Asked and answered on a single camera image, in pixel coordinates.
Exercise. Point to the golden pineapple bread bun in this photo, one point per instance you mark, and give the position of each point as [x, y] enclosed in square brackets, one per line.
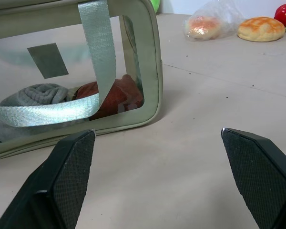
[261, 29]

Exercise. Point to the green plush toy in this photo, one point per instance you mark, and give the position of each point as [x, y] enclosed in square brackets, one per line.
[155, 3]

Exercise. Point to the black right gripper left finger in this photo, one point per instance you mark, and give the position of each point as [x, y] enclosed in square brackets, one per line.
[62, 181]

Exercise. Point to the bread bun in plastic bag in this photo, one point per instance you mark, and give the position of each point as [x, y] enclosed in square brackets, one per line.
[203, 26]

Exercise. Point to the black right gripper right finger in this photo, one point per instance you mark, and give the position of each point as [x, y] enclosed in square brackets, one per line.
[259, 176]

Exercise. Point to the grey rolled towel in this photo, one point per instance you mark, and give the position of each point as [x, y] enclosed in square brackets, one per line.
[41, 94]

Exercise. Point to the clear beige-trimmed bag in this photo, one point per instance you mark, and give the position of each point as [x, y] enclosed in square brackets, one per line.
[147, 71]

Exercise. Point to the rust red rolled towel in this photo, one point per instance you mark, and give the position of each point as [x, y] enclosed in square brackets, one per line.
[124, 95]

